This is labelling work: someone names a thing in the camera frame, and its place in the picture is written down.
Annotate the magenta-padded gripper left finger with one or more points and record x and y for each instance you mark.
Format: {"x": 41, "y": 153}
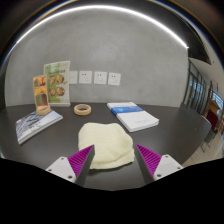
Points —
{"x": 80, "y": 161}

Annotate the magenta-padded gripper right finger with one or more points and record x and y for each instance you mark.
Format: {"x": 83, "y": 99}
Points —
{"x": 150, "y": 161}

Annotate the cream ribbed towel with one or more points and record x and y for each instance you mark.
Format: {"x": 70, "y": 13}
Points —
{"x": 106, "y": 143}

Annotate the white and blue book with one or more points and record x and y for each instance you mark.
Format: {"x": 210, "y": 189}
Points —
{"x": 135, "y": 116}

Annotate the beige tape roll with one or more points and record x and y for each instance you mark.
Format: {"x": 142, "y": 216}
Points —
{"x": 76, "y": 109}

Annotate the grey striped cover book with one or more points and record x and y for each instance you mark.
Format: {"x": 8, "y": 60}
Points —
{"x": 35, "y": 125}

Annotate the green menu stand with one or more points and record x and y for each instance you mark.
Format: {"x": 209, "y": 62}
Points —
{"x": 58, "y": 83}

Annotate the black framed glass partition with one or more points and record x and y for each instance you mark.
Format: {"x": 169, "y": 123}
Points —
{"x": 196, "y": 90}

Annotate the ceiling light strip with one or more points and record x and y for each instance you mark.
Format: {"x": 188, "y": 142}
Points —
{"x": 100, "y": 6}

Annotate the white wall socket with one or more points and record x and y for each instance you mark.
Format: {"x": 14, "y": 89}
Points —
{"x": 85, "y": 77}
{"x": 100, "y": 77}
{"x": 114, "y": 79}
{"x": 73, "y": 77}

